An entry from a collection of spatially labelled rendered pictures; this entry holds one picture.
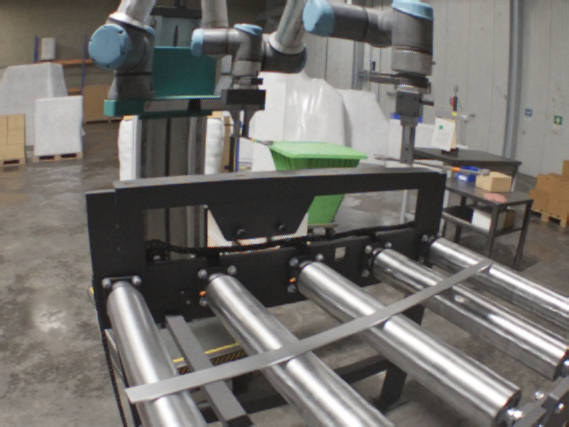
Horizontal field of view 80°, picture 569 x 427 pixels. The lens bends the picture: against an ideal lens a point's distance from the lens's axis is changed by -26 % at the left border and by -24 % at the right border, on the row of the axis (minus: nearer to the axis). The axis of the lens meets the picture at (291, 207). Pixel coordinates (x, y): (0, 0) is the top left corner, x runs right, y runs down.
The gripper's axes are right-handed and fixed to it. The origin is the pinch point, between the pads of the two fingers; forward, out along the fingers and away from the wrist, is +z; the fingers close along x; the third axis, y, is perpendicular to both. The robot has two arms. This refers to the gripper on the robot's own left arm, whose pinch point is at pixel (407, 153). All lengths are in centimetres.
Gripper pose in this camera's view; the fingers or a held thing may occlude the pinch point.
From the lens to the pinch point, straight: 90.4
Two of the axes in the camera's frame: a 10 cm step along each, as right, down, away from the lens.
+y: 9.3, 1.5, -3.4
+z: -0.6, 9.6, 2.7
